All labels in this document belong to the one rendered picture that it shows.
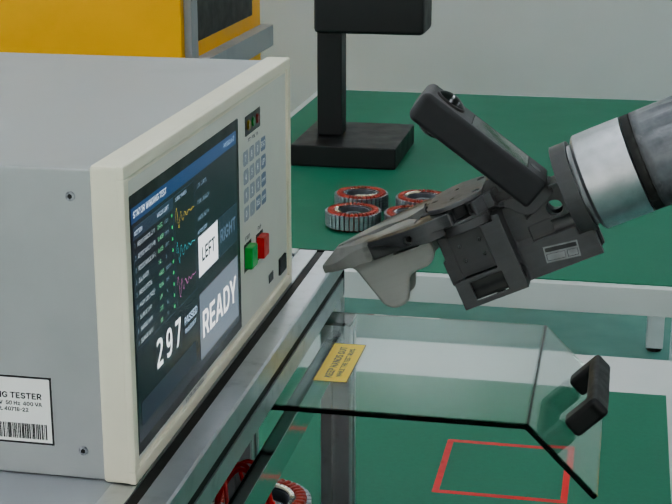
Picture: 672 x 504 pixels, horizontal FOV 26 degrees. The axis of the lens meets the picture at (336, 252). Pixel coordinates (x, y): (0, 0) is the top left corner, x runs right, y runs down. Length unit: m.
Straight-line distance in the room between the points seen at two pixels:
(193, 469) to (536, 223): 0.33
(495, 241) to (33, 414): 0.37
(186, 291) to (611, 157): 0.32
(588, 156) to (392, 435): 0.90
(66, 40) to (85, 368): 3.84
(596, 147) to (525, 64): 5.21
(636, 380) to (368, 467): 0.49
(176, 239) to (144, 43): 3.67
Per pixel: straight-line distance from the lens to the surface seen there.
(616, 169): 1.07
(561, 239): 1.11
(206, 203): 1.04
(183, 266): 1.00
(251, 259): 1.16
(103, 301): 0.89
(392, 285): 1.13
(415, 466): 1.83
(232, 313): 1.13
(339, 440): 1.44
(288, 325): 1.21
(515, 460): 1.86
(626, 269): 2.66
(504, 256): 1.09
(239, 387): 1.08
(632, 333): 4.63
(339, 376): 1.24
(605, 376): 1.28
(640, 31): 6.25
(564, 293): 2.57
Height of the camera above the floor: 1.51
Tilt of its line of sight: 16 degrees down
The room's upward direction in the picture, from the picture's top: straight up
